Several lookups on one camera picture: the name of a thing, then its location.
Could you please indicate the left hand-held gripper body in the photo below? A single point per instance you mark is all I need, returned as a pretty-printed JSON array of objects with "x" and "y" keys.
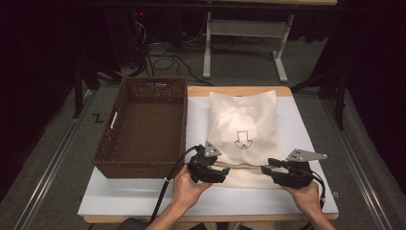
[{"x": 202, "y": 171}]

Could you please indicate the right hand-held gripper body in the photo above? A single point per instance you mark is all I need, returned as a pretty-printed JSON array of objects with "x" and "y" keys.
[{"x": 297, "y": 177}]

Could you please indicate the brown woven basket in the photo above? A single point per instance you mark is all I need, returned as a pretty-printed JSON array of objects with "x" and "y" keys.
[{"x": 143, "y": 127}]

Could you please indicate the person's right hand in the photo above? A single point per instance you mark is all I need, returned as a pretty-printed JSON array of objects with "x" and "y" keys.
[{"x": 306, "y": 198}]

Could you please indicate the person's left hand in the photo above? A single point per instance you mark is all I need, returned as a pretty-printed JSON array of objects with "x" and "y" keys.
[{"x": 188, "y": 191}]

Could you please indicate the white table mat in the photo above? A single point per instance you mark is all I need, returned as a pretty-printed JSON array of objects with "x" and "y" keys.
[{"x": 297, "y": 127}]

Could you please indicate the person's dark clothing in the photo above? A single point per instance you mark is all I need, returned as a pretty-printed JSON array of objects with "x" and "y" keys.
[{"x": 132, "y": 224}]

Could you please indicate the black metal stand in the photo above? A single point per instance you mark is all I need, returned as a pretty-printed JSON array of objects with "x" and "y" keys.
[
  {"x": 341, "y": 96},
  {"x": 78, "y": 89}
]

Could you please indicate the metal floor rail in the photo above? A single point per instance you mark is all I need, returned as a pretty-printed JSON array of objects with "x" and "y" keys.
[
  {"x": 354, "y": 166},
  {"x": 51, "y": 172}
]

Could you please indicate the white metal desk frame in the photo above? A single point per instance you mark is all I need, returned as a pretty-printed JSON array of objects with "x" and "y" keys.
[{"x": 245, "y": 28}]

